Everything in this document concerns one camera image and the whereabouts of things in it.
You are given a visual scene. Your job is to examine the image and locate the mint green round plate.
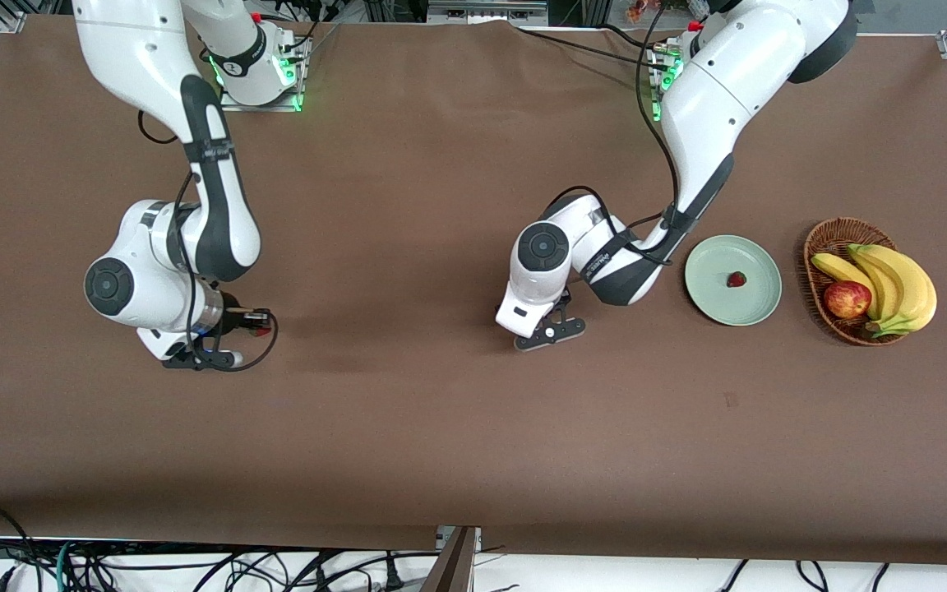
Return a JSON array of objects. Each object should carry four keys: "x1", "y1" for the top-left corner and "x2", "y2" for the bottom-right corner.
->
[{"x1": 684, "y1": 234, "x2": 783, "y2": 327}]

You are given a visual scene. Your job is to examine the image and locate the table cover sheet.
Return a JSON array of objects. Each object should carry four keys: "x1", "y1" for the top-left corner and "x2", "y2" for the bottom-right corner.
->
[{"x1": 0, "y1": 15, "x2": 947, "y2": 568}]

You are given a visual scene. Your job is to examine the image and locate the brown wicker basket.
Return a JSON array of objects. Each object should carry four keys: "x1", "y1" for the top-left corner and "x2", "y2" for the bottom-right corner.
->
[{"x1": 803, "y1": 216, "x2": 910, "y2": 347}]

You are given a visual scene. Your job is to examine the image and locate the red apple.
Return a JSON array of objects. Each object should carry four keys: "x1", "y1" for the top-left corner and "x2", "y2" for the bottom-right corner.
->
[{"x1": 823, "y1": 280, "x2": 873, "y2": 320}]

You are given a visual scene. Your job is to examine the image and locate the grey metal box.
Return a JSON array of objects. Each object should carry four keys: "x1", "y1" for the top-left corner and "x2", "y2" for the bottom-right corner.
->
[{"x1": 427, "y1": 0, "x2": 550, "y2": 25}]

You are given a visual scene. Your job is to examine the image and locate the orange background object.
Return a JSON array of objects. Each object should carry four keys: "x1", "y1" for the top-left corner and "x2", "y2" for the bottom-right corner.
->
[{"x1": 626, "y1": 0, "x2": 709, "y2": 24}]

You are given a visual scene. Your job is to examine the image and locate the yellow banana bunch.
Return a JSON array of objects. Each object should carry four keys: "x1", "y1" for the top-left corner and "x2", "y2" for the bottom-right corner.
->
[{"x1": 811, "y1": 243, "x2": 938, "y2": 339}]

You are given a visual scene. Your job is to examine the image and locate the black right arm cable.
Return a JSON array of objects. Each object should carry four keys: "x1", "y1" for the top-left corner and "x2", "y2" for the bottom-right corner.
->
[{"x1": 137, "y1": 107, "x2": 279, "y2": 373}]

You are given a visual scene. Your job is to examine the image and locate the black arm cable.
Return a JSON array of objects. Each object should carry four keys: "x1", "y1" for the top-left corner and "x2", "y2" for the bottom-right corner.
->
[
  {"x1": 137, "y1": 107, "x2": 279, "y2": 373},
  {"x1": 550, "y1": 0, "x2": 693, "y2": 266}
]

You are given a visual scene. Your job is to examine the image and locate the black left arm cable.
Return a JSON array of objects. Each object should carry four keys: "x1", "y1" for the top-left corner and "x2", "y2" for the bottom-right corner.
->
[{"x1": 550, "y1": 0, "x2": 693, "y2": 266}]

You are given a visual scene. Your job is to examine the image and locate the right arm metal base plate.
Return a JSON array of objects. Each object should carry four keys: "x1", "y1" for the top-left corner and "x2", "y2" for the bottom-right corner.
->
[{"x1": 217, "y1": 37, "x2": 311, "y2": 113}]

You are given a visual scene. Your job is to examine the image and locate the black cable bundle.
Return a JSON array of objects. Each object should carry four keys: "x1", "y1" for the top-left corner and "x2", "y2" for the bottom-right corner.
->
[{"x1": 0, "y1": 539, "x2": 410, "y2": 592}]

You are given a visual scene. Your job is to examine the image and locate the long black table cable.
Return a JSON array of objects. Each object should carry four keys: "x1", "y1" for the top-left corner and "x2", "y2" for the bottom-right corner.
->
[{"x1": 515, "y1": 28, "x2": 673, "y2": 72}]

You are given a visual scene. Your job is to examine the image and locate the short black table cable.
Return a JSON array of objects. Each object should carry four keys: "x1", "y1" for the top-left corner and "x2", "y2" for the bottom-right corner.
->
[{"x1": 597, "y1": 23, "x2": 672, "y2": 52}]

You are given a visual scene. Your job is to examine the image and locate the brown post with metal bracket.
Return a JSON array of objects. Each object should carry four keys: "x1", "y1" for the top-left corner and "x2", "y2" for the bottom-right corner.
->
[{"x1": 421, "y1": 526, "x2": 483, "y2": 592}]

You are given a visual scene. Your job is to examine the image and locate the teal cable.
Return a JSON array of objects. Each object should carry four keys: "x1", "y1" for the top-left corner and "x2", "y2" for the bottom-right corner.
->
[{"x1": 56, "y1": 540, "x2": 78, "y2": 592}]

